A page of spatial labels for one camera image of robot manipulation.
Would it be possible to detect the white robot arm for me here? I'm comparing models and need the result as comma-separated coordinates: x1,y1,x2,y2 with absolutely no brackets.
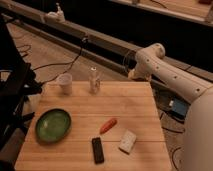
128,43,213,171

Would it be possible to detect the clear glass bottle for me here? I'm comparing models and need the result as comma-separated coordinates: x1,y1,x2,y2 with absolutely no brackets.
89,67,100,94

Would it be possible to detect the orange carrot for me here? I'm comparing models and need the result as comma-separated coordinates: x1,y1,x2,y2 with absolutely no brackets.
99,118,117,134

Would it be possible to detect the white plastic cup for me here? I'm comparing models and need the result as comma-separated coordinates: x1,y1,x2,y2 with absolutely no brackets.
56,73,72,95

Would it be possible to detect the black remote control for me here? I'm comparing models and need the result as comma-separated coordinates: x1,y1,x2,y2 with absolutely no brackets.
92,137,104,164

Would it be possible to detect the white rectangular sponge block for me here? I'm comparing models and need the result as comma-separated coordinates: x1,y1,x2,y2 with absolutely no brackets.
119,130,137,154

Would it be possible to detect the green round plate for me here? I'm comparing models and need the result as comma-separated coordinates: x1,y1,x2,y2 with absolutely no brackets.
35,108,72,143

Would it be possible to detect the blue box on floor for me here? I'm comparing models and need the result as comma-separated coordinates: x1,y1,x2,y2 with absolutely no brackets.
169,99,189,117

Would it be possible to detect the black tripod stand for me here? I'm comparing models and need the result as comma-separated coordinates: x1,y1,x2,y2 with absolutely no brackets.
0,14,44,164

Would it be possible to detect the long metal rail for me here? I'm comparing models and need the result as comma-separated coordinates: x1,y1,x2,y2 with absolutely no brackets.
0,0,213,82

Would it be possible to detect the black cable on floor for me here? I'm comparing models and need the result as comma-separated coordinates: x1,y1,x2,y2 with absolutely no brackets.
32,37,88,84

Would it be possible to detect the white object on rail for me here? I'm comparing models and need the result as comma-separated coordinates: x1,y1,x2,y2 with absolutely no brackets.
46,3,65,22

